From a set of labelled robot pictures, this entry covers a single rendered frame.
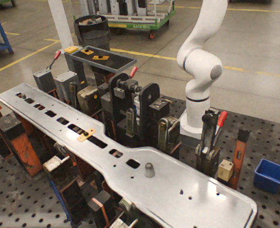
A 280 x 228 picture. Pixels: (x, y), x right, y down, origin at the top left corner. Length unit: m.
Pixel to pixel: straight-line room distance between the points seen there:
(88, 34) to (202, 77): 2.67
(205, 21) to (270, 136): 0.74
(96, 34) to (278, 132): 2.71
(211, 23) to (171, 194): 0.68
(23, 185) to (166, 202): 0.83
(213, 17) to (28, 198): 1.16
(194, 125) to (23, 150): 0.85
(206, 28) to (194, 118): 0.45
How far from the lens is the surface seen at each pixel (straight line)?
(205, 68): 1.05
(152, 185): 0.82
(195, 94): 1.18
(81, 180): 1.27
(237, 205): 0.80
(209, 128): 0.78
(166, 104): 0.94
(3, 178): 1.49
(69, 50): 1.47
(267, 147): 1.42
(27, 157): 1.31
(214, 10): 1.08
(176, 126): 0.92
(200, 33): 1.10
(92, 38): 3.59
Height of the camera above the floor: 1.66
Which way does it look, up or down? 37 degrees down
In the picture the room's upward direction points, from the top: 7 degrees counter-clockwise
